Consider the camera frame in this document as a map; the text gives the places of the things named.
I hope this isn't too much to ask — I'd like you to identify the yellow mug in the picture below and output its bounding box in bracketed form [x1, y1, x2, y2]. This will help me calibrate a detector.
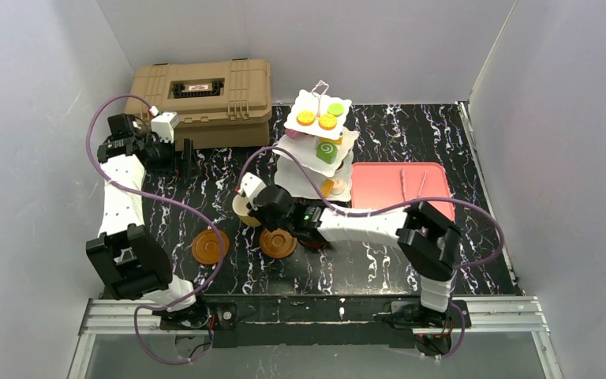
[232, 194, 261, 227]

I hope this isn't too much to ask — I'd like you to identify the single brown wooden coaster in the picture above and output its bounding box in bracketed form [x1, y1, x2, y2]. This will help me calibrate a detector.
[259, 229, 297, 259]

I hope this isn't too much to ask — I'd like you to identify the orange biscuit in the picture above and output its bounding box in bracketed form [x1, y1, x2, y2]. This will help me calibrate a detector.
[320, 179, 335, 198]

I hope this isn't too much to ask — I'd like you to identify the white round cake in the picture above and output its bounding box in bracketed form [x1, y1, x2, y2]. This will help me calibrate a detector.
[331, 178, 346, 195]

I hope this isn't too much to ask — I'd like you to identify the tan plastic tool case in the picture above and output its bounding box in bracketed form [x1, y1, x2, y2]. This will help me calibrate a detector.
[125, 58, 272, 149]

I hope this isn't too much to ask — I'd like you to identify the pink cake slice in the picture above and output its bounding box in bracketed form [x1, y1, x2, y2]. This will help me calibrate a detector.
[285, 129, 303, 141]

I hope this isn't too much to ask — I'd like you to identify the green roll cake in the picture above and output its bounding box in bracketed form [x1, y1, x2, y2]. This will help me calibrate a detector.
[316, 141, 339, 164]

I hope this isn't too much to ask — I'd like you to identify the stack of brown wooden coasters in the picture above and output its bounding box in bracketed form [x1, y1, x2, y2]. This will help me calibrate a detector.
[191, 229, 230, 265]

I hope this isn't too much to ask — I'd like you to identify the white three-tier cake stand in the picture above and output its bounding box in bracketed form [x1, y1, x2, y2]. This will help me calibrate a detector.
[274, 81, 359, 202]

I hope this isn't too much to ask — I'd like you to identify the round orange waffle cookie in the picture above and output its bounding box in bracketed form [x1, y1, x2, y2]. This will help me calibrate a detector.
[296, 111, 316, 126]

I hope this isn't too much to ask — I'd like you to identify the pink serving tray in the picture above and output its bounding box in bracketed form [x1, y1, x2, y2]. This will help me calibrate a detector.
[351, 162, 451, 209]

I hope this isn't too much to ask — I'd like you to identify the green round macaron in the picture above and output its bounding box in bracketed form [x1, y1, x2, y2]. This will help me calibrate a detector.
[327, 103, 345, 118]

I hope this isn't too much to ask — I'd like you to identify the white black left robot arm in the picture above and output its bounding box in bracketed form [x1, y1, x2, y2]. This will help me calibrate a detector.
[86, 112, 198, 313]

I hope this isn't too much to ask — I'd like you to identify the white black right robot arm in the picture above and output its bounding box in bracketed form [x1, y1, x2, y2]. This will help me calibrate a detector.
[238, 183, 461, 313]

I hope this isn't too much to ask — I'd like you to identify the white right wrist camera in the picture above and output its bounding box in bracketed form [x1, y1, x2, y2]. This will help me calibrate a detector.
[238, 172, 266, 203]

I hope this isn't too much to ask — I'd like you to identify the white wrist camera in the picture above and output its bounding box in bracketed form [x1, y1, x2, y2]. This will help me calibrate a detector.
[238, 172, 266, 203]
[150, 111, 180, 144]

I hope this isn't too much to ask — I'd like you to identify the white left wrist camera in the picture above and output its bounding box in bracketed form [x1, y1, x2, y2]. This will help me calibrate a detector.
[150, 111, 180, 144]

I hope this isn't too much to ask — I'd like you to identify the aluminium frame rail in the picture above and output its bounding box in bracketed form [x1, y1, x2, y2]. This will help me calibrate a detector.
[80, 295, 549, 334]

